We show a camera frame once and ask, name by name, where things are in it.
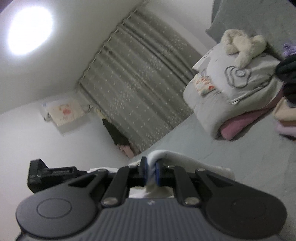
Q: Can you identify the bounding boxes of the black clothes pile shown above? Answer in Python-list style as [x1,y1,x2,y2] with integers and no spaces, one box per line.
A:
[275,54,296,106]

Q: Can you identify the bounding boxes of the black hanging garment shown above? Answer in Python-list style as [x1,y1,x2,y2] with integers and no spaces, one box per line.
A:
[102,119,134,159]

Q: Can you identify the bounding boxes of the pink folded blanket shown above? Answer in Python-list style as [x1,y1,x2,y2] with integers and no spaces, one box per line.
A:
[220,90,283,141]

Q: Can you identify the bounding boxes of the grey patterned curtain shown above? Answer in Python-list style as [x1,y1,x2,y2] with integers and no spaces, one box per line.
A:
[79,7,201,151]

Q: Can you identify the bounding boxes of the round ceiling lamp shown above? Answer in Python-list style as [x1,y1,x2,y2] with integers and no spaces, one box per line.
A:
[6,5,54,56]

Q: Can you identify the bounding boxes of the grey folded quilt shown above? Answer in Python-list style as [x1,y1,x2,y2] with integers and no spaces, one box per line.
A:
[183,44,282,138]

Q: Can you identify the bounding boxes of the grey bed sheet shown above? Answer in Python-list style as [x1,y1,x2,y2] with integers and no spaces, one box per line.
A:
[142,113,295,240]

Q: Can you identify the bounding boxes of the white cloth garment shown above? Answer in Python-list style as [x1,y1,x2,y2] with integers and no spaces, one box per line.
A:
[87,150,236,199]

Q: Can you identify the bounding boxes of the cream plush toy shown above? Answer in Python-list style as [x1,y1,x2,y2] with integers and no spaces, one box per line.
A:
[220,29,267,69]

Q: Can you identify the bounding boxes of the grey bed pillow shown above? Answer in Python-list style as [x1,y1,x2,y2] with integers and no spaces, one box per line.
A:
[206,0,295,60]

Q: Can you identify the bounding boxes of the covered wall air conditioner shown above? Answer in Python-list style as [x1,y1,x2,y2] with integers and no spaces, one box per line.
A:
[40,98,93,127]

